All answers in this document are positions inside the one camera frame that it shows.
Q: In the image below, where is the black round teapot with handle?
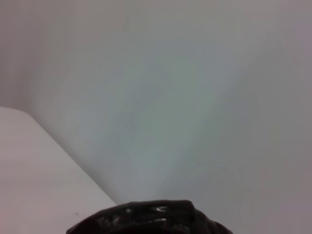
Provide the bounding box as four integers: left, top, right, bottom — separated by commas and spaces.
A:
65, 199, 234, 234

